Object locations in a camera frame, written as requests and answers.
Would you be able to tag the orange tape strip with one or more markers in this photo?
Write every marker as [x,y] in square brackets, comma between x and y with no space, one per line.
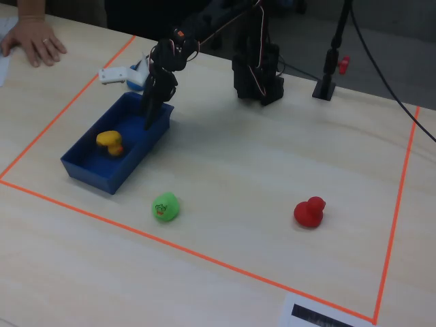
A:
[190,252]
[398,204]
[68,106]

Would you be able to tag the red clamp knob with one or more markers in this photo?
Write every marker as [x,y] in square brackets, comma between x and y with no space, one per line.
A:
[344,64]

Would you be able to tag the yellow rubber duck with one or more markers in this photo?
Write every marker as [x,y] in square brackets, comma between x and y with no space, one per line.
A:
[109,141]

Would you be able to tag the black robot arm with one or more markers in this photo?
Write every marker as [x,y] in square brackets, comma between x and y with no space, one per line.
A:
[253,78]

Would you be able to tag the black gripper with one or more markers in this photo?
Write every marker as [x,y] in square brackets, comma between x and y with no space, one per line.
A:
[159,88]

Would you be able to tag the red rubber duck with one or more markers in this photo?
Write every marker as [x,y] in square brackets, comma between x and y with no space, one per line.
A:
[308,213]

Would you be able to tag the white camera housing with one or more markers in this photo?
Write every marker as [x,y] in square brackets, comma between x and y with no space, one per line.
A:
[112,75]

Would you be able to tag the white paper with black bar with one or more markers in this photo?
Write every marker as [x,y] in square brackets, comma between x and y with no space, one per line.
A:
[313,313]

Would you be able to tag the blue plastic box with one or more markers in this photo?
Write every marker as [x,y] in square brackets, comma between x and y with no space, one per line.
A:
[102,177]

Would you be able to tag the black camera stand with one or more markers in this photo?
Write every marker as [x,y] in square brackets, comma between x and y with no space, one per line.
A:
[325,89]

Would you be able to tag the person forearm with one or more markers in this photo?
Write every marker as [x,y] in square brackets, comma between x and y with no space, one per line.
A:
[30,7]

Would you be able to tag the person left hand with ring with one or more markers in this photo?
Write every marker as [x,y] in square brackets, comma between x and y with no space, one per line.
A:
[35,41]

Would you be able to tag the green rubber duck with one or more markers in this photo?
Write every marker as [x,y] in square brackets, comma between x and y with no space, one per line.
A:
[166,207]

